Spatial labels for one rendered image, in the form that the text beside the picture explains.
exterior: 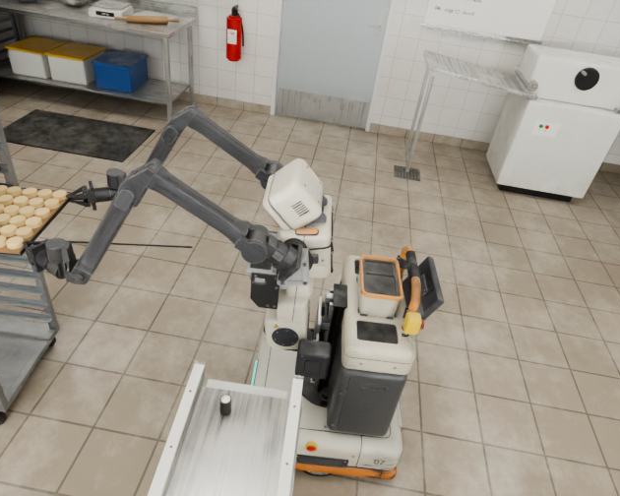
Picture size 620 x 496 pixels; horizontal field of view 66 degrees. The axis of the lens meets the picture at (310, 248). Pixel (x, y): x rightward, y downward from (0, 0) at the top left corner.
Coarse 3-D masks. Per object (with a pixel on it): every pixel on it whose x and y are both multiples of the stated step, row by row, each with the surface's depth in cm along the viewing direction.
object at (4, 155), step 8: (0, 120) 174; (0, 128) 175; (0, 136) 176; (0, 152) 179; (8, 152) 181; (0, 160) 181; (8, 160) 182; (8, 176) 185; (16, 176) 188; (16, 184) 189; (40, 272) 216; (40, 280) 217; (40, 296) 223; (48, 296) 226; (48, 304) 227; (48, 312) 230; (56, 320) 236; (56, 328) 237
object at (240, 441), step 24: (216, 408) 135; (240, 408) 135; (264, 408) 136; (192, 432) 128; (216, 432) 129; (240, 432) 130; (264, 432) 131; (192, 456) 123; (216, 456) 124; (240, 456) 124; (264, 456) 125; (192, 480) 118; (216, 480) 119; (240, 480) 119; (264, 480) 120
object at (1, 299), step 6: (0, 300) 225; (6, 300) 225; (12, 300) 226; (18, 300) 225; (24, 300) 225; (30, 300) 225; (36, 300) 225; (42, 300) 225; (24, 306) 224; (30, 306) 224; (36, 306) 225; (42, 306) 225
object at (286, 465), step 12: (300, 384) 137; (300, 396) 134; (288, 408) 130; (288, 420) 128; (288, 432) 125; (288, 444) 122; (288, 456) 120; (288, 468) 117; (288, 480) 115; (288, 492) 112
